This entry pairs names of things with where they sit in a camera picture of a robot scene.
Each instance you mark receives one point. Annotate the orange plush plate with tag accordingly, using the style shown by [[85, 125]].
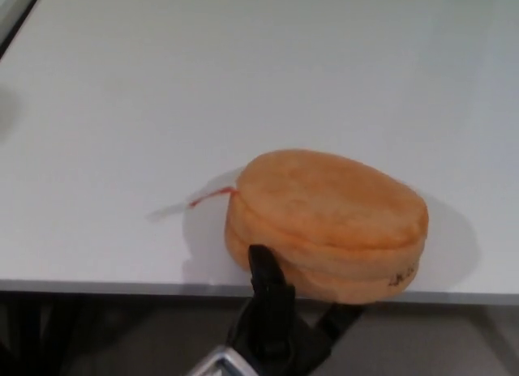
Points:
[[336, 214]]

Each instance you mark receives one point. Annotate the grey panel with black frame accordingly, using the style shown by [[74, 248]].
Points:
[[10, 9]]

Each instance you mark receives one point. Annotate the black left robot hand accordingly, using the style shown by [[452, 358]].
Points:
[[275, 327]]

